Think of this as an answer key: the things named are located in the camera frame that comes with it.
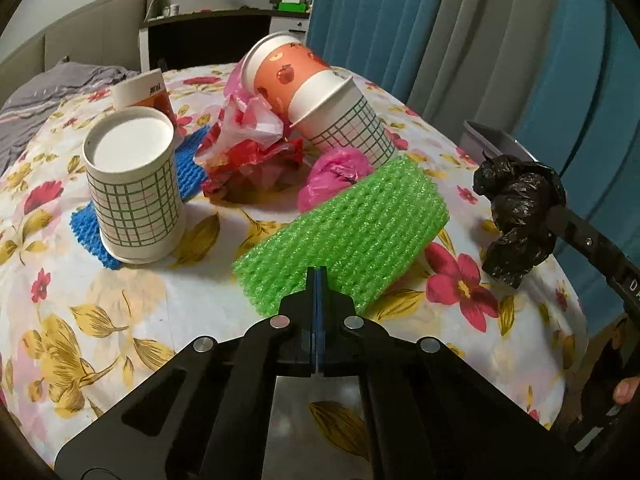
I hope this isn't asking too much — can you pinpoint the person's right hand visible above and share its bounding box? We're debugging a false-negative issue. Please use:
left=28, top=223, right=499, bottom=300
left=613, top=377, right=640, bottom=407

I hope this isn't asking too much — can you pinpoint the green grid paper cup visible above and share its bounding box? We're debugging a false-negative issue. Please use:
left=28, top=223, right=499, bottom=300
left=82, top=107, right=187, bottom=265
left=289, top=69, right=401, bottom=169

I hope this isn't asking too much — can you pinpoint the blue curtain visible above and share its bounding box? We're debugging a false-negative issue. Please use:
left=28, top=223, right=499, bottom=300
left=305, top=0, right=453, bottom=123
left=515, top=0, right=640, bottom=341

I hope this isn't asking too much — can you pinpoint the dark desk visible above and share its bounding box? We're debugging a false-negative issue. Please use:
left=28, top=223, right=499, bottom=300
left=138, top=7, right=312, bottom=74

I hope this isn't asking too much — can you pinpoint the grey trash bin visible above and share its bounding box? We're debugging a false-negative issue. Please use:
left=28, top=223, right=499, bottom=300
left=462, top=119, right=542, bottom=182

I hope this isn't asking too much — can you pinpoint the white cabinet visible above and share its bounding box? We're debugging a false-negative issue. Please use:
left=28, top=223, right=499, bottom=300
left=269, top=13, right=311, bottom=45

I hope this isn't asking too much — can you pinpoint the red plastic bag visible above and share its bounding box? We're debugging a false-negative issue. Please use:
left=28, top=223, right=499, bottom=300
left=192, top=60, right=307, bottom=202

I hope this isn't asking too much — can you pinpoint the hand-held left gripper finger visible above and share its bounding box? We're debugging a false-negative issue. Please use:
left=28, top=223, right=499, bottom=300
left=319, top=267, right=583, bottom=480
left=54, top=266, right=320, bottom=480

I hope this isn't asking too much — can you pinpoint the orange fruit print paper cup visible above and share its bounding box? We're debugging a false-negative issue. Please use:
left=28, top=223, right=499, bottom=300
left=240, top=31, right=334, bottom=119

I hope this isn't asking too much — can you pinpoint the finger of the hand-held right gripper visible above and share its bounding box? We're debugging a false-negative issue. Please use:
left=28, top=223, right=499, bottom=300
left=546, top=202, right=627, bottom=279

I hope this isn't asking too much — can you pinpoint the grey curtain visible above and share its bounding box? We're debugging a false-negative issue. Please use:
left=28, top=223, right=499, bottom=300
left=400, top=0, right=571, bottom=161

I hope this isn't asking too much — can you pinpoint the red and white paper cup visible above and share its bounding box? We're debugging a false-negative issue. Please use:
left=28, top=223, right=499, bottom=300
left=110, top=69, right=179, bottom=127

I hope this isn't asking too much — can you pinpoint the black plastic bag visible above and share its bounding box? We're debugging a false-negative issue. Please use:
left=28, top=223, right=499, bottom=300
left=472, top=152, right=569, bottom=291

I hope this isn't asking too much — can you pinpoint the beige padded headboard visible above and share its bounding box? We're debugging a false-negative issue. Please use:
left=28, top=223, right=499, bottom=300
left=0, top=0, right=161, bottom=92

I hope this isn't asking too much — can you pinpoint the pink plastic bag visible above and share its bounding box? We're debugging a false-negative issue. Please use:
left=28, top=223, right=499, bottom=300
left=297, top=147, right=374, bottom=214

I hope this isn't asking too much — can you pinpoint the green foam net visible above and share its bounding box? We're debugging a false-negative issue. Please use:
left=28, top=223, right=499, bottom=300
left=232, top=155, right=449, bottom=319

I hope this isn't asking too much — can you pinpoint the floral tablecloth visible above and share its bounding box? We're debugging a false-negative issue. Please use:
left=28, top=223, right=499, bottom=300
left=0, top=62, right=589, bottom=472

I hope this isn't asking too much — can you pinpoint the blue foam net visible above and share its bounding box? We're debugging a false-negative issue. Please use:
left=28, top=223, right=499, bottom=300
left=70, top=125, right=213, bottom=271

